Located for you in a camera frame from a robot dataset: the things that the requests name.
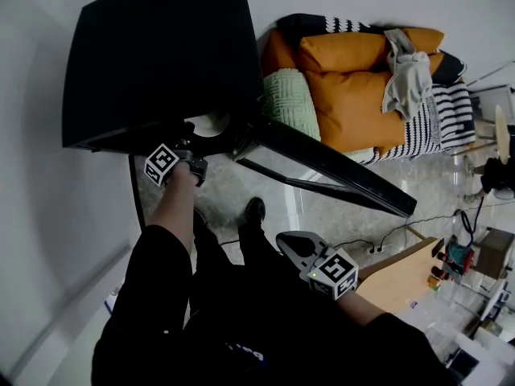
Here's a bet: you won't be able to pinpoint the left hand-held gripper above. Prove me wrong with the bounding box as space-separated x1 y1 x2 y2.
143 121 208 187

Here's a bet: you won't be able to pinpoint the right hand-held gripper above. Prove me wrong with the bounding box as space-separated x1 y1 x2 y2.
275 231 360 302

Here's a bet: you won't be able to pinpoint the white plate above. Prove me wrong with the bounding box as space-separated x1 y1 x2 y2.
188 110 233 138

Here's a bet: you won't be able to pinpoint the black fridge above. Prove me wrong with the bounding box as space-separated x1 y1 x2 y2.
61 0 418 219

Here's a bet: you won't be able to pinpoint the person's right forearm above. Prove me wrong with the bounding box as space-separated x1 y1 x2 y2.
336 289 388 327

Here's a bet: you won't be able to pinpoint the person's left forearm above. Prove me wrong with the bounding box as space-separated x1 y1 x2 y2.
145 166 201 257

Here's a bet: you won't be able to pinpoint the light wooden table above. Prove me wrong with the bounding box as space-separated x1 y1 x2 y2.
355 236 448 318

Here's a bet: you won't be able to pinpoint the person's black clothes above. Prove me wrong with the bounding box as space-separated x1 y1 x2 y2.
92 220 458 386

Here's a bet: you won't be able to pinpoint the person's black right shoe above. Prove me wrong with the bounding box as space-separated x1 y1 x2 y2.
242 196 268 229

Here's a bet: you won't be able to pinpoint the person's black shoe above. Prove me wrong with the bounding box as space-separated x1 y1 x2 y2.
192 207 211 233
242 196 268 229

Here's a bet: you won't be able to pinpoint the person's black left shoe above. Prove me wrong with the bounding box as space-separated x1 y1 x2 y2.
192 207 211 233

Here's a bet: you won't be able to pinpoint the green textured cushion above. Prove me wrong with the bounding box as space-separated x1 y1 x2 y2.
262 68 323 142

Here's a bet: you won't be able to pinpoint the green and red device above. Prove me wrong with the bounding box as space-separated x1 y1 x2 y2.
443 234 476 276

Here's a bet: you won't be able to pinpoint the large orange cushion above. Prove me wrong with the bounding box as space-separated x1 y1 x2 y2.
304 68 407 154

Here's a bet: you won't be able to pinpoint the black white knit throw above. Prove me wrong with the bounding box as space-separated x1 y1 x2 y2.
276 13 468 86

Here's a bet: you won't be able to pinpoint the brown wooden box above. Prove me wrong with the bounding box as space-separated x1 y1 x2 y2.
474 227 515 281

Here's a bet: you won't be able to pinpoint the white box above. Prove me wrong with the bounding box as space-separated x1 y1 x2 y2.
454 327 509 381

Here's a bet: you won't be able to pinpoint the black white striped blanket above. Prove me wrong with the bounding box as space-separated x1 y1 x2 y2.
353 79 477 166

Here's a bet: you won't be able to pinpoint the grey crumpled garment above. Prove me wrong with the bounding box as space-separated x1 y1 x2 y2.
381 28 434 122

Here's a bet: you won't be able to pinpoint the black cable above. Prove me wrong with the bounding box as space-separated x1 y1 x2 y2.
332 208 484 253

